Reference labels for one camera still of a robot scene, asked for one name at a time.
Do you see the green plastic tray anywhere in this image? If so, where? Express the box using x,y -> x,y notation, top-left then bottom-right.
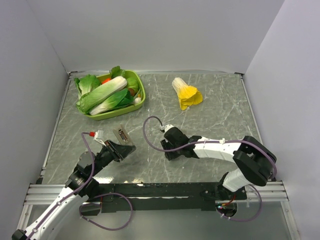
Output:
78,66 -> 146,121

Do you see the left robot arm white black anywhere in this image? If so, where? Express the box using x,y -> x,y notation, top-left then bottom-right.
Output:
11,140 -> 136,240

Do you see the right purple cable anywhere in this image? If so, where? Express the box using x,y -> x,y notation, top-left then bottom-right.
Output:
142,116 -> 278,180

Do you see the bok choy toy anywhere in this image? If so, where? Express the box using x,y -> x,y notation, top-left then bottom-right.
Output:
89,89 -> 128,116

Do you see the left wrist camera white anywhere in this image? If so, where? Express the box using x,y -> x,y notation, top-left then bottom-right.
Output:
89,129 -> 106,147

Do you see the yellow cabbage toy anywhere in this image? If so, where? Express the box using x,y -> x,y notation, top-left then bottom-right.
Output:
172,77 -> 203,111

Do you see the green leaf lettuce toy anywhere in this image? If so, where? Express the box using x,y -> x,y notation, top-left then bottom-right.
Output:
74,74 -> 101,99

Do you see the red tomato toy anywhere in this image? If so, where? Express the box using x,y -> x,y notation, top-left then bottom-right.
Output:
101,78 -> 111,84

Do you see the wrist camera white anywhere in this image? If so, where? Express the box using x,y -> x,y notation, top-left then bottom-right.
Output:
160,124 -> 174,133
89,129 -> 106,147

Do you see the white remote control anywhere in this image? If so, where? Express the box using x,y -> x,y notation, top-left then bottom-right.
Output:
112,124 -> 134,146

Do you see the round green cabbage toy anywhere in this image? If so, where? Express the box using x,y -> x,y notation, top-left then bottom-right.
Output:
126,77 -> 139,93

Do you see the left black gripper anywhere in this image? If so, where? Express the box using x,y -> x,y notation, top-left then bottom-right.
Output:
90,138 -> 135,176

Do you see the large napa cabbage toy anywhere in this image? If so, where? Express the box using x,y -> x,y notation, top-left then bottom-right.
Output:
76,76 -> 127,114

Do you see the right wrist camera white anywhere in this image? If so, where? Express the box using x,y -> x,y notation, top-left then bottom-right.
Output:
160,124 -> 174,133

